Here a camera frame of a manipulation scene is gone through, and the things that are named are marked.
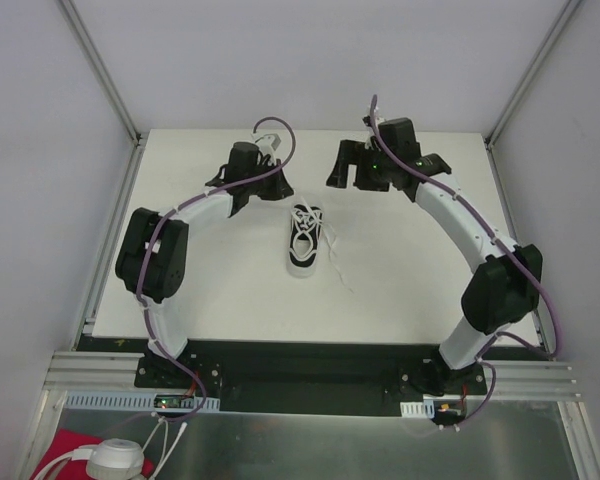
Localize white shoelace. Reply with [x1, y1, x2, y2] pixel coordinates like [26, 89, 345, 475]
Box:
[289, 195, 354, 293]

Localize black white canvas sneaker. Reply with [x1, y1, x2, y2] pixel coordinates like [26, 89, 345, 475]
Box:
[287, 203, 323, 278]

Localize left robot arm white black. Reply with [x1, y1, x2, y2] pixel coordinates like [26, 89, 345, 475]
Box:
[115, 142, 293, 389]

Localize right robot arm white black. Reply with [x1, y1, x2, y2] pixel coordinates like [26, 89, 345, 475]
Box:
[326, 115, 543, 396]

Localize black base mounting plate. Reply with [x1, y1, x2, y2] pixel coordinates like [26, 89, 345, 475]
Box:
[133, 338, 487, 416]

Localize white bottle cap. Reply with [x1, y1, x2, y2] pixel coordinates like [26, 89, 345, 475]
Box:
[86, 439, 145, 480]

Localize red cloth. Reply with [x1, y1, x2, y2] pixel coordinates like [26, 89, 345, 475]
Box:
[31, 429, 154, 479]

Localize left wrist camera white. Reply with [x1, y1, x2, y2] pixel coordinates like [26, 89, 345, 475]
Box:
[251, 132, 281, 158]

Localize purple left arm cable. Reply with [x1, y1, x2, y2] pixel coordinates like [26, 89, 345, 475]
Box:
[129, 116, 297, 419]

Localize left aluminium corner post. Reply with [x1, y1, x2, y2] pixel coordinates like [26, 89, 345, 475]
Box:
[55, 0, 143, 145]

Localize aluminium corner post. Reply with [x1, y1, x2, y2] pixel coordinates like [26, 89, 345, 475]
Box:
[55, 0, 143, 145]
[484, 0, 584, 151]

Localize right grey cable duct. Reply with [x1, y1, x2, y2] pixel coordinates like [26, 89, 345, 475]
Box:
[400, 399, 436, 419]

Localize grey cable duct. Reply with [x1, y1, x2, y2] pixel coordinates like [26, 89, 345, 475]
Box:
[65, 392, 220, 414]
[400, 399, 436, 419]

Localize left grey cable duct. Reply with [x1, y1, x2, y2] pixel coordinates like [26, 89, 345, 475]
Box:
[65, 392, 220, 414]

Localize right aluminium corner post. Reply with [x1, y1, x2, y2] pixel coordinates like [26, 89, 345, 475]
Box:
[484, 0, 584, 151]

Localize aluminium frame rail front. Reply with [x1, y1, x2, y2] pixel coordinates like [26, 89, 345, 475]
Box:
[44, 352, 582, 401]

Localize white cable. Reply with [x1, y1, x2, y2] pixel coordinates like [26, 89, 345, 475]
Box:
[32, 418, 189, 480]

